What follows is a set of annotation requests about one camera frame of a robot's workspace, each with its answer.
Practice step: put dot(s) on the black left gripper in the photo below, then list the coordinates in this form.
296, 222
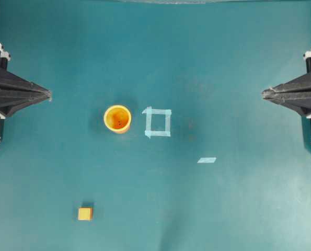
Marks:
11, 102

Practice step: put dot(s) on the yellow orange block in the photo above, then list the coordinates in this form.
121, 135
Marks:
85, 214

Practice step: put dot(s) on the light blue tape square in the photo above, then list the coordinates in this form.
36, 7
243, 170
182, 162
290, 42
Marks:
158, 122

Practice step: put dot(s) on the orange plastic cup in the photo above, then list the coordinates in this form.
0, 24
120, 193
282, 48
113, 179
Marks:
117, 118

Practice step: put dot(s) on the light blue tape strip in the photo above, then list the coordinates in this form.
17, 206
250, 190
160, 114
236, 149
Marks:
206, 160

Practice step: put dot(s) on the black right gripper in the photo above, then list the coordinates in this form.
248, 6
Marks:
295, 94

